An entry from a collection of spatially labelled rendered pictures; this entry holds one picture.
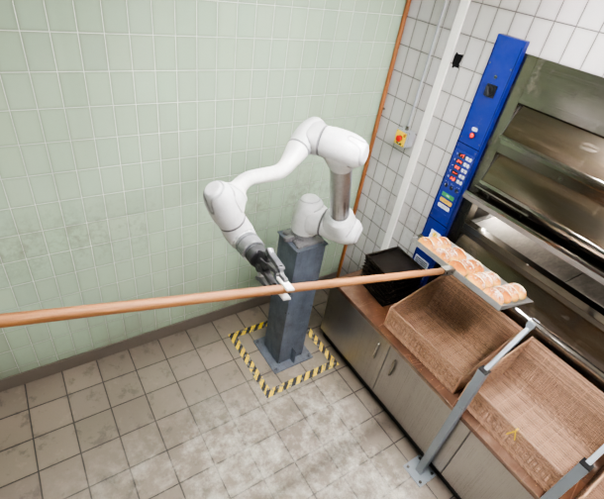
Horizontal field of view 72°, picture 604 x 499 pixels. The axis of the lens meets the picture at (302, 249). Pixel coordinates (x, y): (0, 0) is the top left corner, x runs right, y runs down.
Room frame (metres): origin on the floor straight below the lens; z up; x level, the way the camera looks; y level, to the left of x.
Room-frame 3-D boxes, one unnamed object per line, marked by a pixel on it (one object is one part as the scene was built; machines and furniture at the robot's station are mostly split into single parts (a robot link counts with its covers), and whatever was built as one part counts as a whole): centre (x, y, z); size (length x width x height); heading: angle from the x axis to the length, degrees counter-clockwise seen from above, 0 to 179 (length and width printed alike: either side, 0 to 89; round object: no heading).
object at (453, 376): (1.78, -0.93, 0.72); 0.56 x 0.49 x 0.28; 40
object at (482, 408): (1.32, -1.30, 0.72); 0.56 x 0.49 x 0.28; 38
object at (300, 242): (1.99, 0.02, 1.03); 0.22 x 0.18 x 0.06; 129
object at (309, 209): (2.00, 0.00, 1.17); 0.18 x 0.16 x 0.22; 70
